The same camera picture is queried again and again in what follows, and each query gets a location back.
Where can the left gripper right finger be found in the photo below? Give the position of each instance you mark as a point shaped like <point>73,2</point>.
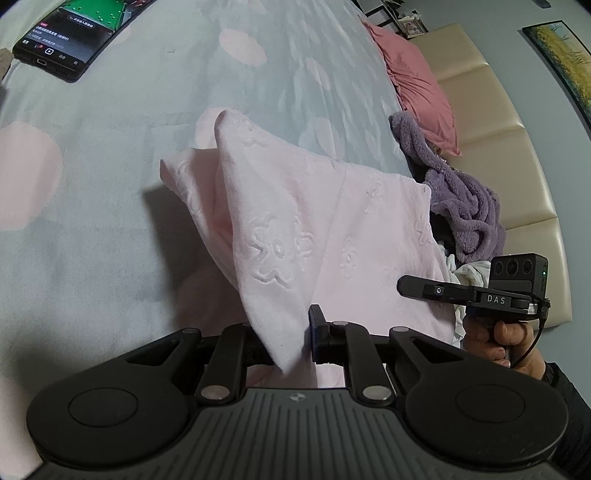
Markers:
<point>328,339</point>

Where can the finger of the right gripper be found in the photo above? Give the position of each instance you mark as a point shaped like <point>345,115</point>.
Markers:
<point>430,290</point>

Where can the pink embossed garment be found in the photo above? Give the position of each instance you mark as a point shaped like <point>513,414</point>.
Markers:
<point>290,228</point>

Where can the black right sleeve forearm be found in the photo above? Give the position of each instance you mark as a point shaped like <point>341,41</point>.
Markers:
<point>573,454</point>

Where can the person's right hand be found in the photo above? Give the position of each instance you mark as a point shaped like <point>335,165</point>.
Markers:
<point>509,343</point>

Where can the white crumpled garment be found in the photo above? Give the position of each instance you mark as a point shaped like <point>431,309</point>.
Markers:
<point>470,274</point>

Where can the purple fleece garment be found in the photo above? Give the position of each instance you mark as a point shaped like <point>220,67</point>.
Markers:
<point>470,209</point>

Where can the cream padded headboard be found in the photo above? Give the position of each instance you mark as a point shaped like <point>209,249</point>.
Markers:
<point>497,150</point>

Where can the grey bedsheet with pink dots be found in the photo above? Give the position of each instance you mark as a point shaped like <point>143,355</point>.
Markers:
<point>94,249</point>

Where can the pink pillow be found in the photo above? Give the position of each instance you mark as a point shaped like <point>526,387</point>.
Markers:
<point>418,89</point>

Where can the framed landscape picture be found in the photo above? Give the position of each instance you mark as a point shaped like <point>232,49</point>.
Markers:
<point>567,56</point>

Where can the white nightstand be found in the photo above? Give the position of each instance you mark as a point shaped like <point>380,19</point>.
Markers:
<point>393,14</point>

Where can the black smartphone with lit screen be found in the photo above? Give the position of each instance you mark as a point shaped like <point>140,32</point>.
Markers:
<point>68,39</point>

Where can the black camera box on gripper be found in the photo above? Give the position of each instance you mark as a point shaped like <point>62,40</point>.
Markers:
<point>521,273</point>

